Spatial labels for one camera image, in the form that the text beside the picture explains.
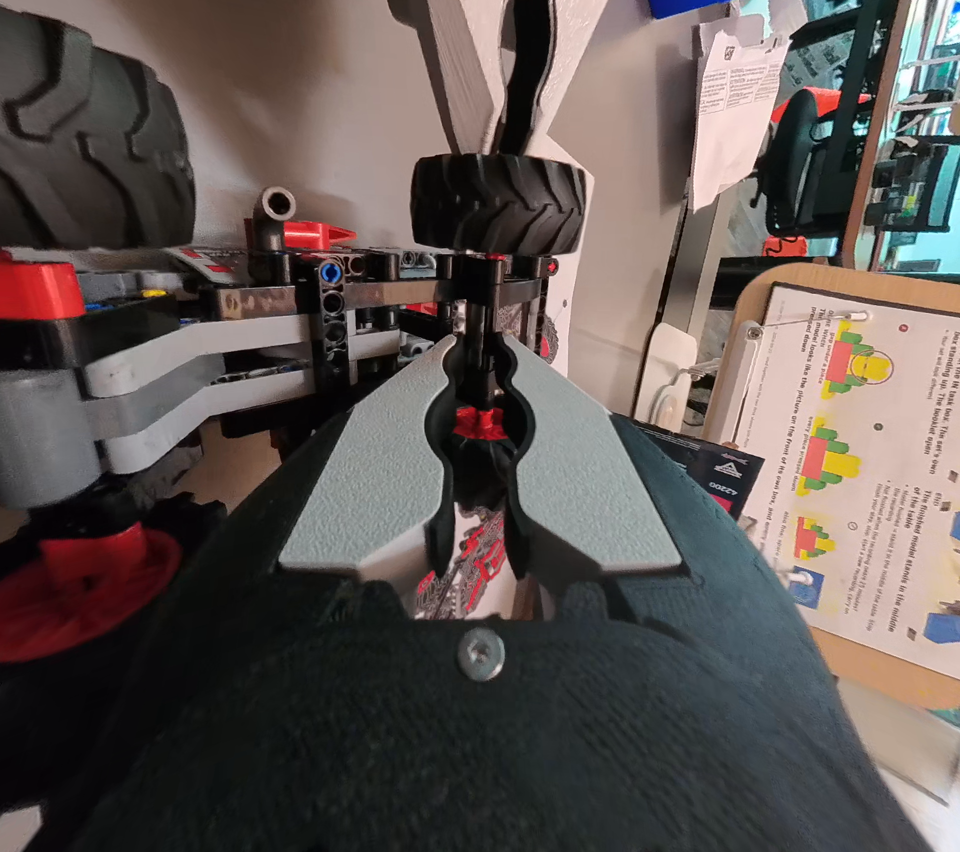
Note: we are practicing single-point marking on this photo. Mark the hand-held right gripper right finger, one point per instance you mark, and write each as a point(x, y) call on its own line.
point(592, 485)

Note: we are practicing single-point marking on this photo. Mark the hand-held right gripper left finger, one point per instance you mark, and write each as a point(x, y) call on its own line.
point(367, 485)

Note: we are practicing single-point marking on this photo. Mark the white instruction booklet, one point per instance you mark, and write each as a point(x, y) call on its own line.
point(480, 567)

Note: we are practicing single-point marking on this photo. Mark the black red toy monster truck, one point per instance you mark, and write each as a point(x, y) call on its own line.
point(495, 207)

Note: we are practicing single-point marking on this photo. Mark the grey desk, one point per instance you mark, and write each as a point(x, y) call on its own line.
point(300, 80)

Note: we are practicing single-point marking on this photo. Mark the black toy set box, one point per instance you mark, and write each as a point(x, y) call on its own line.
point(697, 462)

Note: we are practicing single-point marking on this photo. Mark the white paper bag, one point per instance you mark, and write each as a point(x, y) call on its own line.
point(731, 117)

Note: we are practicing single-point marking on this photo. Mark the black office chair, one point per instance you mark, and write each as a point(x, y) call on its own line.
point(795, 155)

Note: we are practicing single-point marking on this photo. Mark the wooden instruction poster board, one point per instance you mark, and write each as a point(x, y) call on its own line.
point(862, 455)

